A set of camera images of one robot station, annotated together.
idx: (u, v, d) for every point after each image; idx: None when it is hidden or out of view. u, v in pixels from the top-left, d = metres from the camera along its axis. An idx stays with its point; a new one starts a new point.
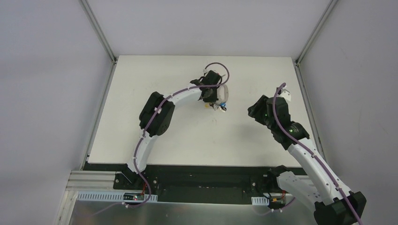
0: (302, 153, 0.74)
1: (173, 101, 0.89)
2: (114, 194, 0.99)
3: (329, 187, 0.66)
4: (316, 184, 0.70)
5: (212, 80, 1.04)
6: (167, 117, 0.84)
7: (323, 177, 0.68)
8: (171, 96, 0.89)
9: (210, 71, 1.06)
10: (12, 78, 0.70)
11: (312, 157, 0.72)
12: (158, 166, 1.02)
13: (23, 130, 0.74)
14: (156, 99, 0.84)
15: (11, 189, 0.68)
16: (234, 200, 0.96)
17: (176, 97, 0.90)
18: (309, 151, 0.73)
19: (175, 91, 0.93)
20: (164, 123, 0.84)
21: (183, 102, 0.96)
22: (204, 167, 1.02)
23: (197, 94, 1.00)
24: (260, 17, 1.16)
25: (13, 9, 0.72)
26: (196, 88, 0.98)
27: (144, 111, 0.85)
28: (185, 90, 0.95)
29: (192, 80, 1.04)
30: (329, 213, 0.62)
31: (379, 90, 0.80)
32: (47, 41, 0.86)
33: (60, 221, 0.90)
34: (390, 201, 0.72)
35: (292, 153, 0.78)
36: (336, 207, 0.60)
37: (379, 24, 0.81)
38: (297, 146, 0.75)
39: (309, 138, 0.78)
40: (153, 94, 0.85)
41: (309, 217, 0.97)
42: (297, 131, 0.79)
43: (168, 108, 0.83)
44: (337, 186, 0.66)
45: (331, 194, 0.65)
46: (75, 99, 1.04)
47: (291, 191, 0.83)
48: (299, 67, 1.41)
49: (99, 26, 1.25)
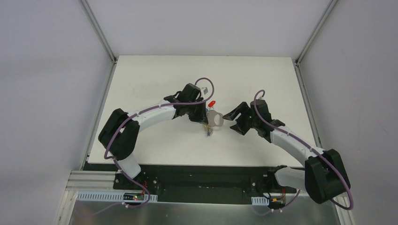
0: (279, 134, 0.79)
1: (139, 120, 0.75)
2: (114, 194, 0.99)
3: (303, 151, 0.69)
4: (298, 157, 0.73)
5: (189, 95, 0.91)
6: (129, 140, 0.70)
7: (296, 145, 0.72)
8: (136, 114, 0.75)
9: (187, 86, 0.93)
10: (12, 78, 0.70)
11: (287, 134, 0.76)
12: (158, 166, 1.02)
13: (23, 130, 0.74)
14: (118, 116, 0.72)
15: (11, 189, 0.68)
16: (235, 200, 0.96)
17: (143, 116, 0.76)
18: (282, 130, 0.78)
19: (144, 108, 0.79)
20: (127, 146, 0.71)
21: (153, 121, 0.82)
22: (203, 168, 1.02)
23: (170, 113, 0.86)
24: (259, 17, 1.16)
25: (13, 8, 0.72)
26: (169, 106, 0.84)
27: (105, 131, 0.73)
28: (155, 108, 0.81)
29: (165, 97, 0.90)
30: (309, 172, 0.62)
31: (380, 90, 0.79)
32: (47, 41, 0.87)
33: (60, 221, 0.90)
34: (390, 202, 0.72)
35: (276, 142, 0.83)
36: (313, 163, 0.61)
37: (378, 24, 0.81)
38: (275, 131, 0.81)
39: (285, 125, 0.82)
40: (116, 110, 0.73)
41: (309, 217, 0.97)
42: (274, 122, 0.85)
43: (129, 130, 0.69)
44: (310, 147, 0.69)
45: (306, 155, 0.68)
46: (75, 100, 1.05)
47: (289, 182, 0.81)
48: (299, 67, 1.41)
49: (98, 26, 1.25)
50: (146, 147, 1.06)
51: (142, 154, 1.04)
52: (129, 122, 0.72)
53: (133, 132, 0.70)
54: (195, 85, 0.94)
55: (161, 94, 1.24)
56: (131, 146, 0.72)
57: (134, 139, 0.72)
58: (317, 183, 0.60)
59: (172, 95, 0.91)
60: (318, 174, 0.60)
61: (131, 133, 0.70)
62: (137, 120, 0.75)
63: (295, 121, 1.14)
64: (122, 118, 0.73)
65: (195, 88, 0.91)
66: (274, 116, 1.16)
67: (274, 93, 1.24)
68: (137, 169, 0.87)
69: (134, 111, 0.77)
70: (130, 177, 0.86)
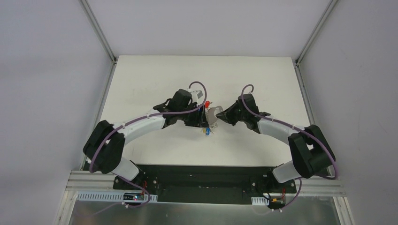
0: (264, 122, 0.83)
1: (125, 132, 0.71)
2: (114, 194, 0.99)
3: (287, 130, 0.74)
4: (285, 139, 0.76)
5: (181, 102, 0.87)
6: (115, 152, 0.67)
7: (280, 127, 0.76)
8: (122, 125, 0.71)
9: (177, 92, 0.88)
10: (12, 78, 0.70)
11: (272, 121, 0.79)
12: (159, 166, 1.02)
13: (23, 129, 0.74)
14: (104, 127, 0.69)
15: (11, 189, 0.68)
16: (235, 201, 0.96)
17: (129, 128, 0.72)
18: (267, 118, 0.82)
19: (130, 120, 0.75)
20: (113, 158, 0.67)
21: (141, 132, 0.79)
22: (204, 167, 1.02)
23: (160, 123, 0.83)
24: (259, 17, 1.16)
25: (13, 8, 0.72)
26: (158, 116, 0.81)
27: (89, 145, 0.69)
28: (143, 118, 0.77)
29: (154, 106, 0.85)
30: (294, 149, 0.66)
31: (380, 90, 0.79)
32: (47, 41, 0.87)
33: (60, 221, 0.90)
34: (391, 202, 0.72)
35: (264, 132, 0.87)
36: (295, 138, 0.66)
37: (378, 24, 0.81)
38: (260, 121, 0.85)
39: (269, 114, 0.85)
40: (101, 122, 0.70)
41: (310, 218, 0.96)
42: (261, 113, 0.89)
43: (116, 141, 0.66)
44: (292, 126, 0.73)
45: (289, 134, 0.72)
46: (75, 99, 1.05)
47: (285, 173, 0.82)
48: (298, 67, 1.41)
49: (98, 27, 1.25)
50: (146, 147, 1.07)
51: (143, 154, 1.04)
52: (114, 134, 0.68)
53: (119, 143, 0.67)
54: (186, 90, 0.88)
55: (161, 94, 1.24)
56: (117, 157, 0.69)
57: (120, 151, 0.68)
58: (302, 157, 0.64)
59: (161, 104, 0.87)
60: (302, 149, 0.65)
61: (118, 145, 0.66)
62: (123, 132, 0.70)
63: (295, 121, 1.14)
64: (107, 131, 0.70)
65: (187, 95, 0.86)
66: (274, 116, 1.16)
67: (274, 94, 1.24)
68: (136, 171, 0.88)
69: (120, 122, 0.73)
70: (128, 179, 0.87)
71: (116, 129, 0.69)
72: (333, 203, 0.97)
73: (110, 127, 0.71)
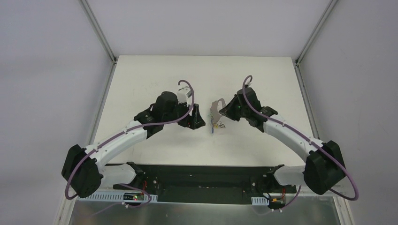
0: (273, 125, 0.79)
1: (98, 156, 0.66)
2: (113, 194, 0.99)
3: (302, 145, 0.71)
4: (294, 148, 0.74)
5: (165, 108, 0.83)
6: (90, 179, 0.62)
7: (295, 138, 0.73)
8: (95, 150, 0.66)
9: (159, 97, 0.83)
10: (12, 78, 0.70)
11: (283, 126, 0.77)
12: (158, 166, 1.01)
13: (23, 129, 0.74)
14: (76, 153, 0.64)
15: (11, 189, 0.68)
16: (235, 201, 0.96)
17: (103, 150, 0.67)
18: (277, 120, 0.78)
19: (104, 140, 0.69)
20: (88, 183, 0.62)
21: (119, 149, 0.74)
22: (203, 168, 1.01)
23: (143, 134, 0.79)
24: (259, 17, 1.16)
25: (13, 9, 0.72)
26: (136, 129, 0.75)
27: (64, 171, 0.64)
28: (120, 135, 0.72)
29: (135, 116, 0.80)
30: (312, 169, 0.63)
31: (379, 90, 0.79)
32: (47, 41, 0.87)
33: (61, 221, 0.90)
34: (390, 202, 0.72)
35: (267, 131, 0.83)
36: (314, 159, 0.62)
37: (378, 24, 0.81)
38: (267, 122, 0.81)
39: (278, 114, 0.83)
40: (73, 147, 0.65)
41: (309, 217, 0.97)
42: (266, 111, 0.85)
43: (89, 168, 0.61)
44: (309, 140, 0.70)
45: (306, 149, 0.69)
46: (75, 100, 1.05)
47: (288, 177, 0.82)
48: (299, 67, 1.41)
49: (98, 26, 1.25)
50: (145, 146, 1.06)
51: (142, 154, 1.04)
52: (87, 161, 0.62)
53: (93, 170, 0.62)
54: (168, 94, 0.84)
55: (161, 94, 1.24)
56: (94, 184, 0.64)
57: (96, 178, 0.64)
58: (321, 178, 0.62)
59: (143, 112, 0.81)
60: (320, 169, 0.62)
61: (91, 172, 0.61)
62: (96, 157, 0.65)
63: (295, 121, 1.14)
64: (80, 156, 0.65)
65: (169, 100, 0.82)
66: None
67: (274, 93, 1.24)
68: (133, 174, 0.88)
69: (93, 146, 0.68)
70: (126, 183, 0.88)
71: (88, 155, 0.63)
72: (333, 203, 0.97)
73: (83, 151, 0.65)
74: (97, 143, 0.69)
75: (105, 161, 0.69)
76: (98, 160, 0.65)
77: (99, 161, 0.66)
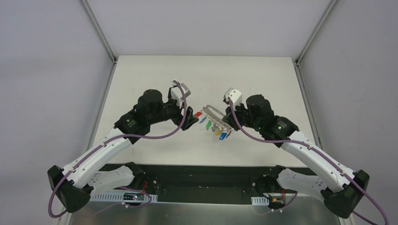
0: (298, 146, 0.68)
1: (76, 176, 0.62)
2: (113, 194, 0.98)
3: (334, 176, 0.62)
4: (320, 175, 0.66)
5: (148, 109, 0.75)
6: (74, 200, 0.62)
7: (325, 166, 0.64)
8: (71, 171, 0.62)
9: (140, 98, 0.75)
10: (13, 77, 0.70)
11: (310, 149, 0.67)
12: (158, 166, 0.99)
13: (24, 129, 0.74)
14: (55, 176, 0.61)
15: (12, 189, 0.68)
16: (235, 200, 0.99)
17: (80, 169, 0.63)
18: (304, 143, 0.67)
19: (81, 158, 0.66)
20: (75, 202, 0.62)
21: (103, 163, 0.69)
22: (204, 167, 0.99)
23: (126, 141, 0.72)
24: (259, 16, 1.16)
25: (15, 9, 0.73)
26: (117, 139, 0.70)
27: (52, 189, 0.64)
28: (98, 149, 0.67)
29: (116, 122, 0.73)
30: (342, 200, 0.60)
31: (379, 89, 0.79)
32: (47, 41, 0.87)
33: (60, 221, 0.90)
34: (390, 202, 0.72)
35: (287, 150, 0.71)
36: (346, 191, 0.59)
37: (378, 24, 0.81)
38: (290, 143, 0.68)
39: (300, 131, 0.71)
40: (52, 167, 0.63)
41: (309, 217, 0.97)
42: (286, 126, 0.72)
43: (67, 191, 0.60)
44: (341, 171, 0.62)
45: (338, 181, 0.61)
46: (74, 99, 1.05)
47: (297, 186, 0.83)
48: (298, 67, 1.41)
49: (98, 26, 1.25)
50: (145, 147, 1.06)
51: (142, 154, 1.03)
52: (64, 184, 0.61)
53: (72, 193, 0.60)
54: (149, 94, 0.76)
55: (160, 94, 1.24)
56: (82, 201, 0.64)
57: (82, 196, 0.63)
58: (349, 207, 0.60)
59: (125, 116, 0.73)
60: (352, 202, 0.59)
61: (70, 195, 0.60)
62: (74, 177, 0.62)
63: (295, 121, 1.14)
64: (60, 177, 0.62)
65: (151, 101, 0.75)
66: None
67: (274, 94, 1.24)
68: (131, 176, 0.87)
69: (70, 165, 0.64)
70: (125, 185, 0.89)
71: (64, 178, 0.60)
72: None
73: (61, 172, 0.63)
74: (74, 162, 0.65)
75: (86, 179, 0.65)
76: (76, 181, 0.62)
77: (77, 182, 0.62)
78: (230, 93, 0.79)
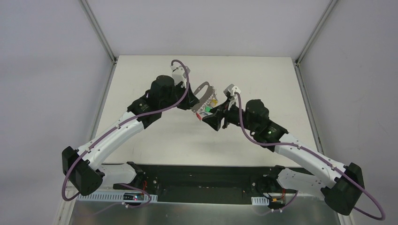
0: (288, 148, 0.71)
1: (91, 157, 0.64)
2: (114, 194, 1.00)
3: (325, 171, 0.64)
4: (313, 172, 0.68)
5: (160, 93, 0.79)
6: (88, 181, 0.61)
7: (316, 163, 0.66)
8: (86, 150, 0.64)
9: (154, 82, 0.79)
10: (13, 77, 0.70)
11: (299, 148, 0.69)
12: (158, 165, 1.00)
13: (24, 128, 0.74)
14: (69, 156, 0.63)
15: (12, 189, 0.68)
16: (234, 200, 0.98)
17: (96, 149, 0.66)
18: (293, 144, 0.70)
19: (95, 139, 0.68)
20: (88, 183, 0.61)
21: (112, 150, 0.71)
22: (203, 167, 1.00)
23: (140, 125, 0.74)
24: (259, 17, 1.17)
25: (15, 9, 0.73)
26: (129, 123, 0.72)
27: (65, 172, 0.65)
28: (111, 132, 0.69)
29: (129, 106, 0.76)
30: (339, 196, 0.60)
31: (379, 89, 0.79)
32: (47, 41, 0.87)
33: (60, 221, 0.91)
34: (390, 202, 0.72)
35: (279, 152, 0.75)
36: (339, 186, 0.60)
37: (377, 24, 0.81)
38: (281, 145, 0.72)
39: (288, 133, 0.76)
40: (66, 149, 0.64)
41: (309, 217, 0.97)
42: (276, 130, 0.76)
43: (83, 171, 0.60)
44: (332, 166, 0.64)
45: (330, 176, 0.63)
46: (74, 98, 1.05)
47: (297, 187, 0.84)
48: (298, 67, 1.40)
49: (99, 27, 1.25)
50: (145, 146, 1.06)
51: (142, 154, 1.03)
52: (80, 164, 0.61)
53: (86, 171, 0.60)
54: (162, 79, 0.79)
55: None
56: (95, 185, 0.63)
57: (94, 178, 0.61)
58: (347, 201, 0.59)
59: (137, 101, 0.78)
60: (348, 194, 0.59)
61: (85, 175, 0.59)
62: (88, 158, 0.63)
63: (295, 121, 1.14)
64: (74, 157, 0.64)
65: (164, 85, 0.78)
66: (274, 116, 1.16)
67: (274, 93, 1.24)
68: (133, 173, 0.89)
69: (85, 146, 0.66)
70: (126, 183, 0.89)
71: (80, 158, 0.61)
72: None
73: (76, 153, 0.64)
74: (90, 143, 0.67)
75: (99, 161, 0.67)
76: (91, 161, 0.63)
77: (92, 162, 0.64)
78: (233, 90, 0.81)
